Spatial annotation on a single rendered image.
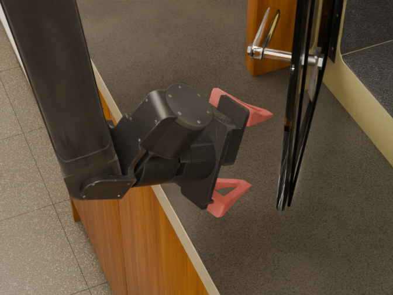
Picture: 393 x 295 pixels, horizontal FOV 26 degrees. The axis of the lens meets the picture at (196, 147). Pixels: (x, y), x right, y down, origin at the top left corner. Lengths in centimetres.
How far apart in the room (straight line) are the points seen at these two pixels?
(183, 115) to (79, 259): 142
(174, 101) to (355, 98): 41
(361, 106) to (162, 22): 37
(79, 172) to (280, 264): 31
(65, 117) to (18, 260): 152
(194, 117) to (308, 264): 28
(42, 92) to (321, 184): 51
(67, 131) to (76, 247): 149
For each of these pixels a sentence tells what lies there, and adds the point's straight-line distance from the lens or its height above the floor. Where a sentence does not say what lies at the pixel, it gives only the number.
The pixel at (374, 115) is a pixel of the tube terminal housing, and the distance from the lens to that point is 118.
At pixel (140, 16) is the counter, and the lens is 141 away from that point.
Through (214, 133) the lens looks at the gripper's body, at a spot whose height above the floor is 110.
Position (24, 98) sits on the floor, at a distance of 271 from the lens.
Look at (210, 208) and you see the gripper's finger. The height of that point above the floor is 100.
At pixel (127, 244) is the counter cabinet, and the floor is 47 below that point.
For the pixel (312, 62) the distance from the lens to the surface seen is 91.
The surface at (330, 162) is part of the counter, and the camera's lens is 117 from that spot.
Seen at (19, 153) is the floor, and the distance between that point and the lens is 253.
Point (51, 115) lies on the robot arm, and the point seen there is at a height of 126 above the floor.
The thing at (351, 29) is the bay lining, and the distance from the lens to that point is 120.
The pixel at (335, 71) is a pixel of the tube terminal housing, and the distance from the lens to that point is 124.
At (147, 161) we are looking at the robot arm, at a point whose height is 113.
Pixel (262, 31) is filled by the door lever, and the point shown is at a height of 121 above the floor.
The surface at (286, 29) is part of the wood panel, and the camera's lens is 126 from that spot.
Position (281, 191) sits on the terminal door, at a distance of 99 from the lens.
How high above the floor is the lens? 178
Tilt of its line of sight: 45 degrees down
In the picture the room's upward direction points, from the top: straight up
